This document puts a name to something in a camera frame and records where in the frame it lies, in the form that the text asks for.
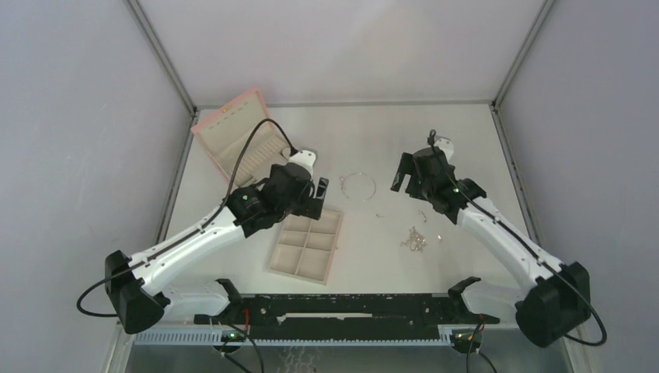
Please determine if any silver hoop necklace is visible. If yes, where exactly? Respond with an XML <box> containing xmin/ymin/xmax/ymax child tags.
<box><xmin>339</xmin><ymin>172</ymin><xmax>378</xmax><ymax>203</ymax></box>

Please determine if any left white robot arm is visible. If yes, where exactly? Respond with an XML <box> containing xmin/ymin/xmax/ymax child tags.
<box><xmin>105</xmin><ymin>162</ymin><xmax>329</xmax><ymax>334</ymax></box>

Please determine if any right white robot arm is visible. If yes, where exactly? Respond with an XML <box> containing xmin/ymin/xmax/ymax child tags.
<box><xmin>391</xmin><ymin>146</ymin><xmax>595</xmax><ymax>347</ymax></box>

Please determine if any pink jewelry box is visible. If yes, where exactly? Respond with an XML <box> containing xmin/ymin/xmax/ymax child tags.
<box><xmin>191</xmin><ymin>89</ymin><xmax>291</xmax><ymax>188</ymax></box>

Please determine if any beige six-compartment tray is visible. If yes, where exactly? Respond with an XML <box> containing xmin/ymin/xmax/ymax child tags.
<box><xmin>268</xmin><ymin>209</ymin><xmax>343</xmax><ymax>286</ymax></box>

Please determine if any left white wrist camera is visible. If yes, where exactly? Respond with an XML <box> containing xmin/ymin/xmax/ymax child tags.
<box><xmin>288</xmin><ymin>149</ymin><xmax>317</xmax><ymax>178</ymax></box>

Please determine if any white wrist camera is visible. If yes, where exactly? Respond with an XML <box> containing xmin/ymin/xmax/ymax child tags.
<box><xmin>434</xmin><ymin>136</ymin><xmax>455</xmax><ymax>161</ymax></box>
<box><xmin>288</xmin><ymin>149</ymin><xmax>317</xmax><ymax>178</ymax></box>

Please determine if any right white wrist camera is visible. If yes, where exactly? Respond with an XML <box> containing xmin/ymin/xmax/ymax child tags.
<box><xmin>434</xmin><ymin>136</ymin><xmax>455</xmax><ymax>161</ymax></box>

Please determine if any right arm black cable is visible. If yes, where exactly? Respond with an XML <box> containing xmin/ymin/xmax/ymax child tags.
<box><xmin>427</xmin><ymin>129</ymin><xmax>608</xmax><ymax>347</ymax></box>

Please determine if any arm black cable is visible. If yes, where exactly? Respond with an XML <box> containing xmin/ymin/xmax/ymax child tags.
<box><xmin>75</xmin><ymin>118</ymin><xmax>300</xmax><ymax>318</ymax></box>
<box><xmin>427</xmin><ymin>129</ymin><xmax>608</xmax><ymax>347</ymax></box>

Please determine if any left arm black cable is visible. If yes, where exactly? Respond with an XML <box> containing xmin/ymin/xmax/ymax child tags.
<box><xmin>75</xmin><ymin>118</ymin><xmax>300</xmax><ymax>318</ymax></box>

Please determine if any silver chain pile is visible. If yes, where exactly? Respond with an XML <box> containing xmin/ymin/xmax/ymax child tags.
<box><xmin>399</xmin><ymin>226</ymin><xmax>429</xmax><ymax>253</ymax></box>

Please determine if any black mounting base plate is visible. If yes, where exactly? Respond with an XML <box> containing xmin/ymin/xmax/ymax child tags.
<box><xmin>194</xmin><ymin>293</ymin><xmax>500</xmax><ymax>342</ymax></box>

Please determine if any white slotted cable duct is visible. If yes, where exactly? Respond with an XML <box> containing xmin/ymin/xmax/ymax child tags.
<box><xmin>132</xmin><ymin>329</ymin><xmax>465</xmax><ymax>347</ymax></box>

